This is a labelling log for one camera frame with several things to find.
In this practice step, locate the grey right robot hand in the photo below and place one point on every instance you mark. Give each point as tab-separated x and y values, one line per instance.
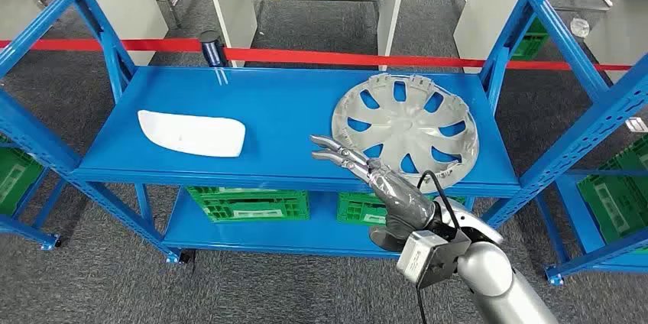
405	205

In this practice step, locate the grey plastic wheel hubcap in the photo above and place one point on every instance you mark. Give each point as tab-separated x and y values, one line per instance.
405	124

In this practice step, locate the blue metal shelf rack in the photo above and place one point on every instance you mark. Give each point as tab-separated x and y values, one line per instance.
283	109
574	215
25	229

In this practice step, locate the green plastic crate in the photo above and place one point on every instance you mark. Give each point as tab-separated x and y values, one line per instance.
359	209
15	175
248	205
529	47
617	200

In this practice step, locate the red barrier tape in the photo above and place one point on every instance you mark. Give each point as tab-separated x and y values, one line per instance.
303	56

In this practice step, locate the white plastic mirror cover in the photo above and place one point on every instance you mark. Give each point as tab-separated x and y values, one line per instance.
192	134

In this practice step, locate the crumpled clear plastic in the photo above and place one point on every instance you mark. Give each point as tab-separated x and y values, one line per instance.
580	28

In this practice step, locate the black barrier stanchion post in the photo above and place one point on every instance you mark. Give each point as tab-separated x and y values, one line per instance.
212	51

